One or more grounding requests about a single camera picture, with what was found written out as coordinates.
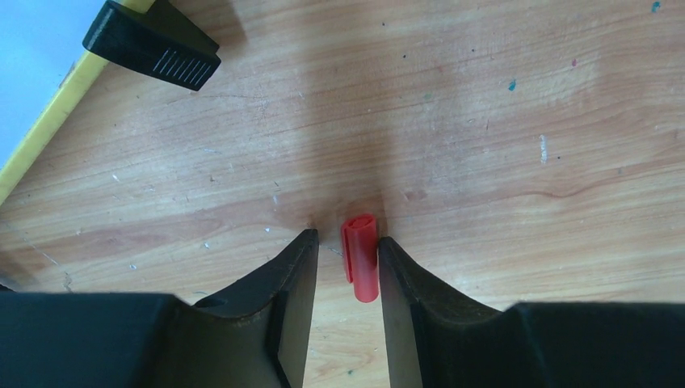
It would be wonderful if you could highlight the red marker cap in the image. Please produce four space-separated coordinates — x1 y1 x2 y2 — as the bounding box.
340 213 380 303

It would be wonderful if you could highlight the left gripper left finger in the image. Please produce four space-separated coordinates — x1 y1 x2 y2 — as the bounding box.
1 229 319 387

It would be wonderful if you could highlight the yellow framed whiteboard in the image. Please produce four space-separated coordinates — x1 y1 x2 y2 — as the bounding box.
0 0 223 207

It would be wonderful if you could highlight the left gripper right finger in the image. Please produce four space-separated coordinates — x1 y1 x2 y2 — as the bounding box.
379 237 684 387

